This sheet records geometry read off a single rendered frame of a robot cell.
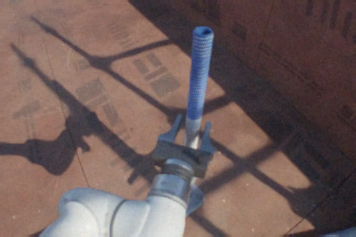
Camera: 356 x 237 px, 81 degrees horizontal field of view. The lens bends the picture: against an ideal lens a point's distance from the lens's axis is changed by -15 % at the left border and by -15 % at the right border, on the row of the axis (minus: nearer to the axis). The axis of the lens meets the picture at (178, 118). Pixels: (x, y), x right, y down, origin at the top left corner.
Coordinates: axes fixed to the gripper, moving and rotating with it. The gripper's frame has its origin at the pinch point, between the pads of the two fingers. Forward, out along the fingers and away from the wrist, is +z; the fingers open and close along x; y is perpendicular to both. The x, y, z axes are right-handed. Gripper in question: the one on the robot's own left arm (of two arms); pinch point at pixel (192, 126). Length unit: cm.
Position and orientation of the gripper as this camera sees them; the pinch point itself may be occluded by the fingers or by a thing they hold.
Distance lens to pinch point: 64.6
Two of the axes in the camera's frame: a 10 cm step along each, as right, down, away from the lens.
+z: 2.8, -7.2, 6.3
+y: 0.3, -6.5, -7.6
